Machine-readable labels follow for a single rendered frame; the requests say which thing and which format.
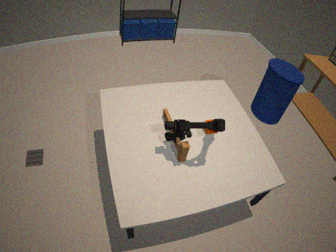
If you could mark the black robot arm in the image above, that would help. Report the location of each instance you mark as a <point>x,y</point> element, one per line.
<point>217,125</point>

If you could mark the wooden post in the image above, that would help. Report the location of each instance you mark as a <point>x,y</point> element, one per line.
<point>183,151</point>

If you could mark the brown wooden board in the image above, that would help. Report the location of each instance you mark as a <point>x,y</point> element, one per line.
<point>168,118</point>

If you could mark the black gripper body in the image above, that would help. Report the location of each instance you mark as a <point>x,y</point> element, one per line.
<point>176,134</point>

